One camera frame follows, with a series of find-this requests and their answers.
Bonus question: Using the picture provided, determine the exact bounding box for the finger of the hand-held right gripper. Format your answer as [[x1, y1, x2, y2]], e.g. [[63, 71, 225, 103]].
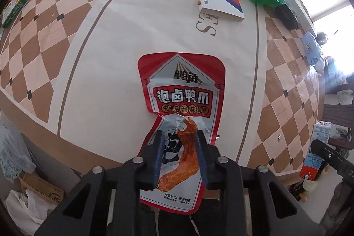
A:
[[310, 139, 354, 184]]

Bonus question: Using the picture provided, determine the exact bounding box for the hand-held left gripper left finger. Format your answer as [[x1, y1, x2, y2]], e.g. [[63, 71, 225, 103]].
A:
[[35, 129, 166, 236]]

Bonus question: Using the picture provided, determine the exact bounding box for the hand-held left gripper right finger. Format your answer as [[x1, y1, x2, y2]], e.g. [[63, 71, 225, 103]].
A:
[[195, 130, 324, 236]]

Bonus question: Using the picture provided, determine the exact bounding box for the blue white drink carton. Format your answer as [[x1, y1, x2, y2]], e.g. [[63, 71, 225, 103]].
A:
[[299, 124, 332, 181]]

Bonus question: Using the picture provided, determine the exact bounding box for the red snack packet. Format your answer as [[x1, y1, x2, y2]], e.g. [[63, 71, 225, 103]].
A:
[[137, 53, 226, 215]]

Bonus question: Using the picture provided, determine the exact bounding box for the dark wooden chair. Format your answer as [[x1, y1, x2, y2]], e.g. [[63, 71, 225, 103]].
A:
[[322, 103, 354, 148]]

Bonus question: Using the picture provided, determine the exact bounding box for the brown checked tablecloth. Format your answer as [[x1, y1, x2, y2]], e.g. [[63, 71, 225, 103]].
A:
[[0, 0, 327, 178]]

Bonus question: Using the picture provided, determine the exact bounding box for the light blue printed pouch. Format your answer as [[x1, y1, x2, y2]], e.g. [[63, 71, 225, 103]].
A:
[[301, 31, 325, 72]]

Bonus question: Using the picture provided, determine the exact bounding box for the cardboard box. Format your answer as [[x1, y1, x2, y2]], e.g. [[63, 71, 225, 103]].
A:
[[18, 172, 65, 205]]

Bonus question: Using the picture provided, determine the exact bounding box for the white plastic bag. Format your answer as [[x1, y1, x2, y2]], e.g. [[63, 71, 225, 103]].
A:
[[6, 189, 60, 235]]

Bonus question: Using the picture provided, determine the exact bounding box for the translucent printed plastic bag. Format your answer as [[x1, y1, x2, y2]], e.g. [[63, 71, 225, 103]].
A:
[[0, 125, 36, 184]]

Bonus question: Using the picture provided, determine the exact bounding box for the black pouch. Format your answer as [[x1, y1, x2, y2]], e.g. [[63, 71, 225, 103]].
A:
[[272, 0, 300, 30]]

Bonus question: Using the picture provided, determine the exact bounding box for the green white box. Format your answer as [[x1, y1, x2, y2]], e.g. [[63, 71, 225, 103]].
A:
[[1, 0, 29, 29]]

